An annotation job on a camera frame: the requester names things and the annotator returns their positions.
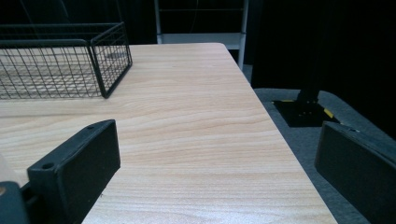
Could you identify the white metal rack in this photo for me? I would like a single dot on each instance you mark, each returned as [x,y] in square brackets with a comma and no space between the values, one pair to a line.
[202,38]

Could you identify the black stand base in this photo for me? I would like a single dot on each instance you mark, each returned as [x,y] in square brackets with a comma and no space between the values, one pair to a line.
[303,112]

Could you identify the black curtain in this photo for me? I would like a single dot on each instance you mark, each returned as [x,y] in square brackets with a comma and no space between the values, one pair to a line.
[327,40]

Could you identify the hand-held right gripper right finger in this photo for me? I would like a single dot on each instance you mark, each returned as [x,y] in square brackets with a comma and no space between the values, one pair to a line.
[355,174]

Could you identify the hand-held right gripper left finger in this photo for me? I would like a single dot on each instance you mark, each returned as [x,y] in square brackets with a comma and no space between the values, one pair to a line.
[79,168]

